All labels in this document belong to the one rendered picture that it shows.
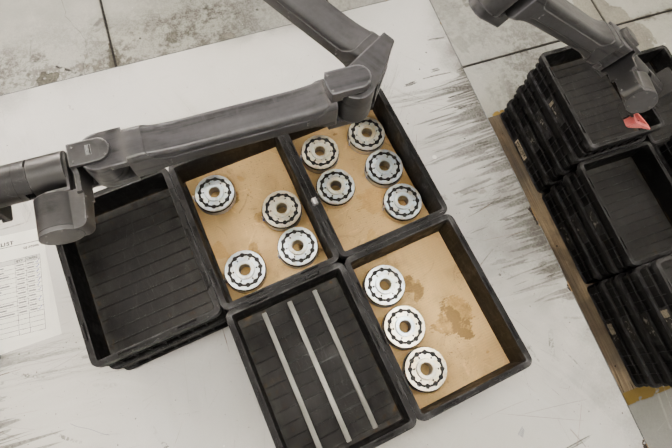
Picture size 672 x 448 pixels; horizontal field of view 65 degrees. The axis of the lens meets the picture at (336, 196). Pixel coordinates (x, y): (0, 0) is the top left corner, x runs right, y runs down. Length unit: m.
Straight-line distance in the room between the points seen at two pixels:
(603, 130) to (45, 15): 2.54
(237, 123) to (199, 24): 2.03
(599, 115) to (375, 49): 1.46
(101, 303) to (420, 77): 1.15
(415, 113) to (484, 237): 0.44
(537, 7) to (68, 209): 0.73
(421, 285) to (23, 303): 1.06
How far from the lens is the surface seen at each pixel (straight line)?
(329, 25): 0.88
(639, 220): 2.23
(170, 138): 0.80
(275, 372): 1.34
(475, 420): 1.53
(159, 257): 1.43
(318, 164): 1.43
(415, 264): 1.40
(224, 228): 1.41
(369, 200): 1.43
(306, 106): 0.80
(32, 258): 1.69
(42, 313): 1.64
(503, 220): 1.65
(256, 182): 1.45
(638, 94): 1.15
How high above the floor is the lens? 2.17
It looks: 69 degrees down
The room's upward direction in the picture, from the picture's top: 9 degrees clockwise
